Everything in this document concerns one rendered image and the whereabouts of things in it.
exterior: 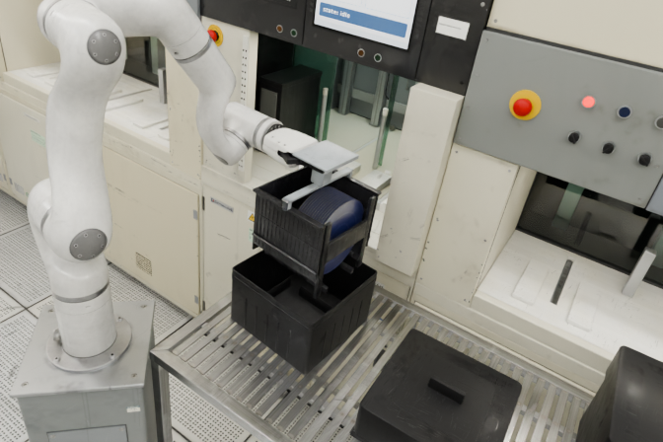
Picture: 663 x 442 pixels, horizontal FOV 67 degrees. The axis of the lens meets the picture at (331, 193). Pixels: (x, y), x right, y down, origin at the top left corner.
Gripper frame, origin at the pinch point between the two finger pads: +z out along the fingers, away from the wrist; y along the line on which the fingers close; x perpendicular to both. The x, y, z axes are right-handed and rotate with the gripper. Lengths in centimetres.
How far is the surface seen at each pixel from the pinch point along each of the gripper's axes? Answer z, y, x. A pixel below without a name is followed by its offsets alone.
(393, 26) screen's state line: -4.9, -28.0, 26.7
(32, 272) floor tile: -159, 9, -125
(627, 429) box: 75, -1, -24
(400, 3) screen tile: -4.2, -28.0, 32.2
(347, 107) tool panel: -69, -110, -34
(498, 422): 55, 1, -39
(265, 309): -1.3, 13.7, -37.1
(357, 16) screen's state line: -15.1, -27.1, 26.8
